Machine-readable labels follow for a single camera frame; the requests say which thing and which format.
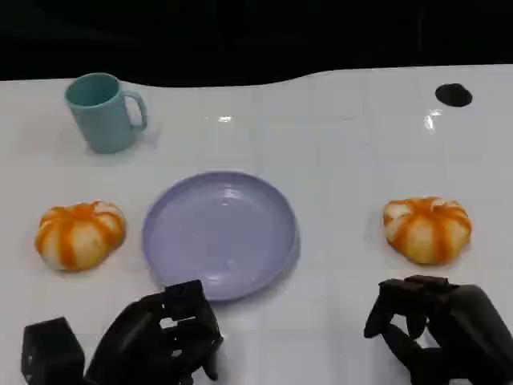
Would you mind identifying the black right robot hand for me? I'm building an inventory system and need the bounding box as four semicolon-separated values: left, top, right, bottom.
363;274;513;385

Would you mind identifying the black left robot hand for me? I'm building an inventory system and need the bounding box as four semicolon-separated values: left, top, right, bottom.
83;279;224;385

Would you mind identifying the orange and white bread roll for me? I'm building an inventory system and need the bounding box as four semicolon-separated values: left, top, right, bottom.
382;196;473;265
34;201;127;273

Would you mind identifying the lilac plate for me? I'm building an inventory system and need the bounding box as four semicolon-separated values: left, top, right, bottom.
141;171;301;302

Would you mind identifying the pale green mug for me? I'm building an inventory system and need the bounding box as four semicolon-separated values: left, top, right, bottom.
65;72;148;155

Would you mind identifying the black round table grommet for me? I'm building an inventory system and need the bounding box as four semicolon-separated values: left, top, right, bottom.
434;83;473;107

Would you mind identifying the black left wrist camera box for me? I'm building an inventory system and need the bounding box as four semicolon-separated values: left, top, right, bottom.
22;316;86;385

